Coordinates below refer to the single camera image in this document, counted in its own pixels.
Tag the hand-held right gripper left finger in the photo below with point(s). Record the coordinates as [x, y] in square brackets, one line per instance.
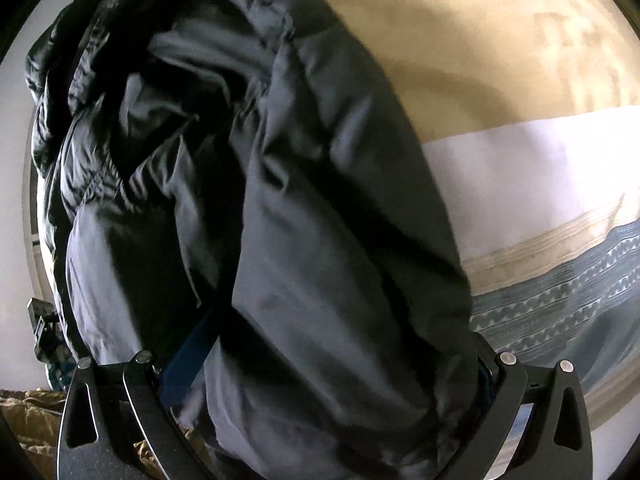
[182, 365]

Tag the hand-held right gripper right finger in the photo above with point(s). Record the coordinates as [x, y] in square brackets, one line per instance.
[506, 385]

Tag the black puffer jacket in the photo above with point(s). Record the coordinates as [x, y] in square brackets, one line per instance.
[260, 220]

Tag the tan patterned cloth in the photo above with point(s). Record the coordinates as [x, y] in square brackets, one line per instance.
[30, 420]

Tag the striped duvet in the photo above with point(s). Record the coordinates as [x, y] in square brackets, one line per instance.
[500, 110]

